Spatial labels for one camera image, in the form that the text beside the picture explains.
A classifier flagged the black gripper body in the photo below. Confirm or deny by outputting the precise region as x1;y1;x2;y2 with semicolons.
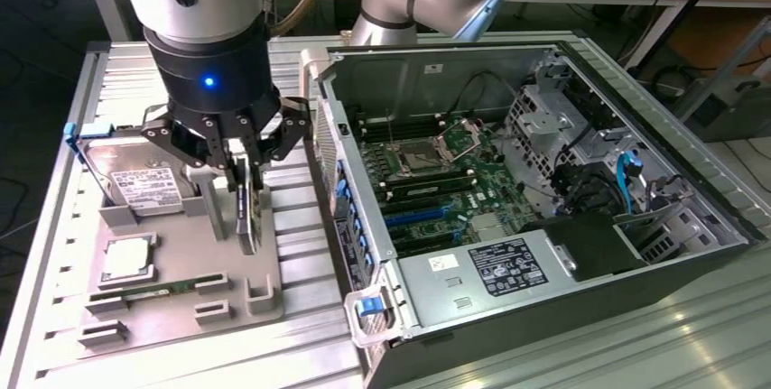
142;16;284;137

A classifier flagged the graphics card with metal bracket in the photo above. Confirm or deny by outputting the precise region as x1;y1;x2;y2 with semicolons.
226;135;266;257

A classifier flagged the hard disk in blue carrier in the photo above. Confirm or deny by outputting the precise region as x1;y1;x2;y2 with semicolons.
62;120;204;218

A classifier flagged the CPU socket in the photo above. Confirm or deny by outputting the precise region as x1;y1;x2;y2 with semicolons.
390;138;444;178

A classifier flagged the grey parts rack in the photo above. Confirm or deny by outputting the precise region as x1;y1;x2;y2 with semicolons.
70;152;284;361

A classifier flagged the black RAM stick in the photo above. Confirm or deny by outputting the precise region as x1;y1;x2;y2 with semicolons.
384;171;477;200

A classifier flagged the silver CPU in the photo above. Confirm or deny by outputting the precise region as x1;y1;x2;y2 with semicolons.
100;239;156;280

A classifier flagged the blue expansion slot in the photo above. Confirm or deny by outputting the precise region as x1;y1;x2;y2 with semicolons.
382;208;450;227

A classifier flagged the open metal socket cover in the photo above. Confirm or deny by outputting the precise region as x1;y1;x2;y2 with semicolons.
432;117;486;158

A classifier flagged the green RAM stick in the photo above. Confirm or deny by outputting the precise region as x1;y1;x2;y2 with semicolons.
94;278;200;302

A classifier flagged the black expansion slot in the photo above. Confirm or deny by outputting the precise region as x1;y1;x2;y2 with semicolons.
390;230;462;250

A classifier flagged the green motherboard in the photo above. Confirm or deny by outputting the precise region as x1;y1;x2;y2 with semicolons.
354;111;542;257

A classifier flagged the silver chipset heatsink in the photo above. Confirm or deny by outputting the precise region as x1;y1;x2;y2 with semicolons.
468;215;504;239

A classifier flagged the metal disk bay cage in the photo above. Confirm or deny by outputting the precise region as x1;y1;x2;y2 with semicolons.
502;45;609;169

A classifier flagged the silver power supply with label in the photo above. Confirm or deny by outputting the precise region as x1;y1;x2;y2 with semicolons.
393;228;582;331

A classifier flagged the black plastic shroud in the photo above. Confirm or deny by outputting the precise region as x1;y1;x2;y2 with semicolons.
517;215;650;282

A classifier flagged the open black PC case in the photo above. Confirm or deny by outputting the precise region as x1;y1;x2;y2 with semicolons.
298;39;771;389

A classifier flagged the black tripod pole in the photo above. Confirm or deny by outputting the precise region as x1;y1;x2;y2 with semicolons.
622;0;740;69

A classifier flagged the looped black wire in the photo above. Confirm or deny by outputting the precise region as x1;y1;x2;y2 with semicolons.
448;70;526;116

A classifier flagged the blue case handle latch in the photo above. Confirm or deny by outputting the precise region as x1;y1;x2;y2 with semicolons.
353;298;384;318

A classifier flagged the black wire bundle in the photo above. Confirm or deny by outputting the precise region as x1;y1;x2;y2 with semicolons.
550;161;621;218

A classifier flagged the blue disk wire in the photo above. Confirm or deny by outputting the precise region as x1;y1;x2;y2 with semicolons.
613;147;642;218

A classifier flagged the perforated metal bracket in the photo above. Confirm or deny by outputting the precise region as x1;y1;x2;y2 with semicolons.
613;201;724;264

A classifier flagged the aluminium frame strut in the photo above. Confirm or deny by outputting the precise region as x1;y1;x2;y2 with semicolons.
677;14;771;124

